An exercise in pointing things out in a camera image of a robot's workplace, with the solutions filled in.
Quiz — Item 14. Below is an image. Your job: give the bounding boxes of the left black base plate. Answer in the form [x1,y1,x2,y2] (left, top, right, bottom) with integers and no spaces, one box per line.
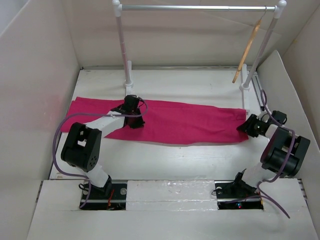
[78,181,128,211]

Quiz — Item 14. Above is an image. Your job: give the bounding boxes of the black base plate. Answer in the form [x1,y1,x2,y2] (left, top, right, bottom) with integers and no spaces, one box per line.
[78,181,128,211]
[211,180,264,210]

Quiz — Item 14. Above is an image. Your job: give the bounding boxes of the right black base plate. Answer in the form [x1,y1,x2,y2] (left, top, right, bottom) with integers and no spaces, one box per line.
[211,180,264,210]

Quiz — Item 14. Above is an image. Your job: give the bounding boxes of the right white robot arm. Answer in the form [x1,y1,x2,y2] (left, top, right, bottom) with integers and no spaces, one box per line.
[231,110,311,197]

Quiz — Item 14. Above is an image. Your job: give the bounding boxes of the white foam block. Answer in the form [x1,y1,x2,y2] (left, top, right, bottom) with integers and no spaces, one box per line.
[125,179,218,212]

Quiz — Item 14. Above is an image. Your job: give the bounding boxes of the wooden clothes hanger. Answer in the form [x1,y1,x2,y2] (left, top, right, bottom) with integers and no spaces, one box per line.
[232,18,262,84]

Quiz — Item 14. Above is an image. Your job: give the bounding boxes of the white clothes rack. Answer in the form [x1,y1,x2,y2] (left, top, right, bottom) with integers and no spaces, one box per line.
[112,0,287,114]

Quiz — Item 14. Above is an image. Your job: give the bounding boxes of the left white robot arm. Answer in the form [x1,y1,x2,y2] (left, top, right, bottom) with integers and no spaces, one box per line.
[60,95,147,199]

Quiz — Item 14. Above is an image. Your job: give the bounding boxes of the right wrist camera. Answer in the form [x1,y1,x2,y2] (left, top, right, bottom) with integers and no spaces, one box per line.
[257,111,270,123]

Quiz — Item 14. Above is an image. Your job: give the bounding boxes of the pink trousers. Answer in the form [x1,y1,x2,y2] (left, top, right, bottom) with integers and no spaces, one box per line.
[61,96,250,146]

